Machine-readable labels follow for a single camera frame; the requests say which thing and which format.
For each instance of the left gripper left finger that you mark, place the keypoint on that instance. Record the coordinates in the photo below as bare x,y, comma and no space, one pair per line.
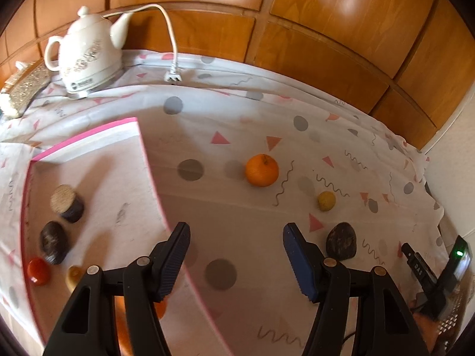
87,326

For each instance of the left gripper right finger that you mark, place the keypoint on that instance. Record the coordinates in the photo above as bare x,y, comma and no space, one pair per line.
384,326

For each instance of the large orange with stem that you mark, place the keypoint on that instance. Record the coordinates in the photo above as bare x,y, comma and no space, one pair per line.
121,324

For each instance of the red tomato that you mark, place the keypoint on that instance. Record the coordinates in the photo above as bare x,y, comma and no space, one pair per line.
38,271

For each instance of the dark round water chestnut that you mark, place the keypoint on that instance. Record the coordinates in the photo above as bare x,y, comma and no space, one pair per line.
53,242

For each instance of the large dark water chestnut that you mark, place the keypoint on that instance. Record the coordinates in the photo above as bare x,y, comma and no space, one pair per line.
341,242

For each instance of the small cut dark cylinder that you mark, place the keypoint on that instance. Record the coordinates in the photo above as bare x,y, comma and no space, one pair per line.
67,204

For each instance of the yellow-brown small round fruit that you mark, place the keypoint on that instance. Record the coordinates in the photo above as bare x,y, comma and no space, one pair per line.
326,201

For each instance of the small orange tangerine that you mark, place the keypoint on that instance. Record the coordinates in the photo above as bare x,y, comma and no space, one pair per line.
261,170

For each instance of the person's left hand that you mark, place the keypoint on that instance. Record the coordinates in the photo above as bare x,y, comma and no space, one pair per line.
428,328

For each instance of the pink-edged cardboard tray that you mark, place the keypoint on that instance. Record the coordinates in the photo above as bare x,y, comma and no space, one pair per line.
123,219

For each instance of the white patterned tablecloth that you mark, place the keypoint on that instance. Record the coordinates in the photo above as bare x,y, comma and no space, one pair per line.
234,151

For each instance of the ornate tissue box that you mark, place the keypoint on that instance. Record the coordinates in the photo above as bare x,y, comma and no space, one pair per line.
22,87

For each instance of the white ceramic electric kettle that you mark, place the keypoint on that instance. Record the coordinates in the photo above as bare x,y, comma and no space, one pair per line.
89,56

